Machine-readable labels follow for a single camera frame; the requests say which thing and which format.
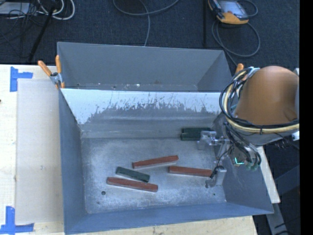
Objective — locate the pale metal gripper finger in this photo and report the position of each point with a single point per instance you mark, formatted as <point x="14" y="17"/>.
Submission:
<point x="218" y="176"/>
<point x="207" y="137"/>

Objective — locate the dark green flat block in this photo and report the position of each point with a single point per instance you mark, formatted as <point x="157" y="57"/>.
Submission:
<point x="189" y="137"/>
<point x="132" y="174"/>
<point x="195" y="130"/>

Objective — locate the red-brown flat block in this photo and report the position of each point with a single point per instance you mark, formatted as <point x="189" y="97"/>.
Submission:
<point x="189" y="171"/>
<point x="156" y="161"/>
<point x="132" y="183"/>

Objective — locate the grey metal bin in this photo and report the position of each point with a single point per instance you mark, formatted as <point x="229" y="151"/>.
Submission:
<point x="146" y="121"/>

